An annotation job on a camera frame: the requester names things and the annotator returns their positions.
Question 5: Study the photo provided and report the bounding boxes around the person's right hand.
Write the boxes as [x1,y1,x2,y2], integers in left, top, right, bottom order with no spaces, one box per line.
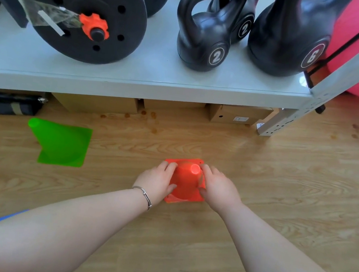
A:
[193,163,248,218]

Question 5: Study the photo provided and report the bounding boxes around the person's left hand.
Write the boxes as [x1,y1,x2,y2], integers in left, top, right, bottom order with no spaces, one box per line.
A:
[130,156,181,208]

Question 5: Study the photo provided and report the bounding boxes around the red plastic cone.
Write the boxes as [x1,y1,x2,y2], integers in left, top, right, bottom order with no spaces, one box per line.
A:
[158,153,212,210]

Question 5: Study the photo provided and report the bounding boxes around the green plastic cone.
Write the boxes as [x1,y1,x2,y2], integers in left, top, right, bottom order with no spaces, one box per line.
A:
[22,116,94,171]

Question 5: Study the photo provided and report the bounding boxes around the person's right forearm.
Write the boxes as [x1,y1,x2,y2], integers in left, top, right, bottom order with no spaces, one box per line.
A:
[214,201,359,272]

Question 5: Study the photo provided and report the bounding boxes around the person's left forearm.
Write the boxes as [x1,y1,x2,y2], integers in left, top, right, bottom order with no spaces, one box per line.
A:
[0,167,154,272]

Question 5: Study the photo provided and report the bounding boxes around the plain cardboard box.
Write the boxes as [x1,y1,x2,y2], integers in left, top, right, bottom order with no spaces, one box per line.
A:
[141,93,211,120]
[50,85,145,123]

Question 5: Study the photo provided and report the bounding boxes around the cardboard box with white label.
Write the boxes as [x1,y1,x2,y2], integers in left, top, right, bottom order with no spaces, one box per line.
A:
[206,99,279,133]

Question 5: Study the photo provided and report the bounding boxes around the grey metal shelf rack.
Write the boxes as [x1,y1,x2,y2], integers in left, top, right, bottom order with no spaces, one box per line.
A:
[0,0,359,152]

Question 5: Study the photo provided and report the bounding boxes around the small black kettlebell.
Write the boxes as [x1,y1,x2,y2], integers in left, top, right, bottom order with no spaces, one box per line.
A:
[203,0,264,48]
[168,0,248,78]

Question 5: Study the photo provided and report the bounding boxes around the black dumbbell with taped plate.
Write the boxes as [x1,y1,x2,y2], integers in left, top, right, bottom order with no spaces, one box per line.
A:
[1,0,151,72]

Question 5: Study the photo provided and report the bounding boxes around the large black kettlebell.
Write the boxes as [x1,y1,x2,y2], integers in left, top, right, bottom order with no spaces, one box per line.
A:
[243,0,353,86]

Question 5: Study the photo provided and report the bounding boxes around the black striped weight bag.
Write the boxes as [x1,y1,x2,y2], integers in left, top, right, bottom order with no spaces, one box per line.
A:
[0,89,49,125]

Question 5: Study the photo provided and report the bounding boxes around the clear tape strip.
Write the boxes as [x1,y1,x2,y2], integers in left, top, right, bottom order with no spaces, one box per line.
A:
[6,0,86,40]

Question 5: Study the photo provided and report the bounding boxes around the silver bracelet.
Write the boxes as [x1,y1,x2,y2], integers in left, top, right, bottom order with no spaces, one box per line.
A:
[128,185,155,212]

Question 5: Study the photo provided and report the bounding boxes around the black stand frame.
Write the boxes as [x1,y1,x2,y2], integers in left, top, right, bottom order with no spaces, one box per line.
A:
[300,0,359,121]

